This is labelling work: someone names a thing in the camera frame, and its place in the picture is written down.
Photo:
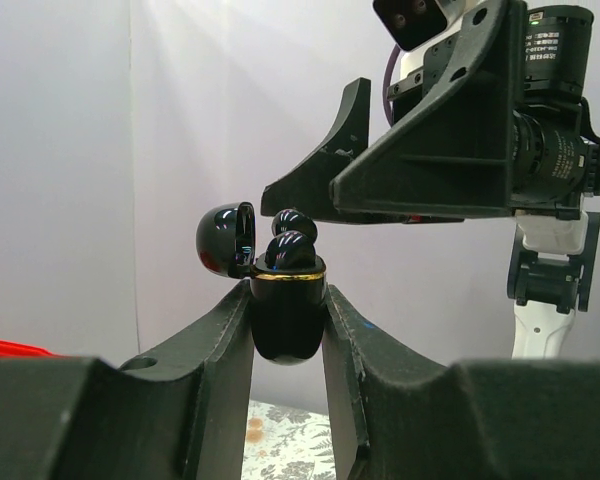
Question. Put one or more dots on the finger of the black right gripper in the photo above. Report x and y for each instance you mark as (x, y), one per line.
(452, 154)
(307, 186)

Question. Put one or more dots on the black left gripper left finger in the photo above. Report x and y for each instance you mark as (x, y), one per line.
(178, 411)

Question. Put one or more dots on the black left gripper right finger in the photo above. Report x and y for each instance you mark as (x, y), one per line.
(395, 414)

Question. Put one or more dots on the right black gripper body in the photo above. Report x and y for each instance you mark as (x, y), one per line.
(410, 75)

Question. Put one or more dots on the black earbud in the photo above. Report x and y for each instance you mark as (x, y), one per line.
(290, 250)
(291, 219)

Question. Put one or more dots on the black gold-trimmed charging case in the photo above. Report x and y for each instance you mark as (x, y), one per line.
(287, 309)

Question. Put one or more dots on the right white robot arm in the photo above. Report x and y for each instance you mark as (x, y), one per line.
(556, 166)

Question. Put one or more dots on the floral patterned table mat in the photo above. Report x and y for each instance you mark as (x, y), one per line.
(287, 443)

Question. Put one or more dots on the red plastic shopping basket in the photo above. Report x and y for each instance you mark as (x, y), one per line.
(19, 350)

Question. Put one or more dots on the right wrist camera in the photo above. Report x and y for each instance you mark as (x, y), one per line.
(416, 25)

